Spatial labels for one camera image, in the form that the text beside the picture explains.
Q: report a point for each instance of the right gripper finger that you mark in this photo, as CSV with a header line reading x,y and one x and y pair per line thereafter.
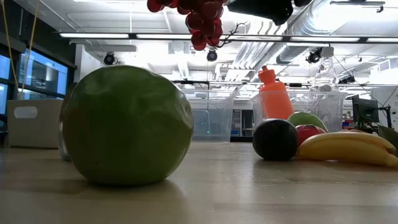
x,y
267,9

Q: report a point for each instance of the red grape bunch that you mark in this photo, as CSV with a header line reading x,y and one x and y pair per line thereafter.
x,y
202,21

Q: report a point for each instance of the coral plastic squeeze bottle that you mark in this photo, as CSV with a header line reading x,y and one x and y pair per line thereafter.
x,y
275,99

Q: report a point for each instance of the clear plastic storage bin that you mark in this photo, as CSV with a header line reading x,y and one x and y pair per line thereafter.
x,y
326,109
211,118

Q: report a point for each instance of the red apple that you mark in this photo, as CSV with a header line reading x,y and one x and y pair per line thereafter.
x,y
306,133

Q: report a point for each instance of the small dark green watermelon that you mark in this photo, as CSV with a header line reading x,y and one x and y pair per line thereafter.
x,y
275,140

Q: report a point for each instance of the yellow banana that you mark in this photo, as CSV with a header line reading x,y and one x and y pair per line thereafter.
x,y
345,149

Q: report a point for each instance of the green apple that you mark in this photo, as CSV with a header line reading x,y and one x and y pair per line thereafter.
x,y
127,124

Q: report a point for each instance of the black ceiling spotlight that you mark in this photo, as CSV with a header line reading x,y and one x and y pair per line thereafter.
x,y
109,58
212,55
314,56

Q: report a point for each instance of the green pear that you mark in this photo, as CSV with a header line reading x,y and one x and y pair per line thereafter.
x,y
306,118

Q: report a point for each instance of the black computer monitor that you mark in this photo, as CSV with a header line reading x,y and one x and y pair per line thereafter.
x,y
366,109

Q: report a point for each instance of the clear tray with cans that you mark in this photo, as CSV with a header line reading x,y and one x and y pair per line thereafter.
x,y
34,130

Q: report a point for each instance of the black aluminium table frame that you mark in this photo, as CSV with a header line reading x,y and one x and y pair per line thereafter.
x,y
242,139

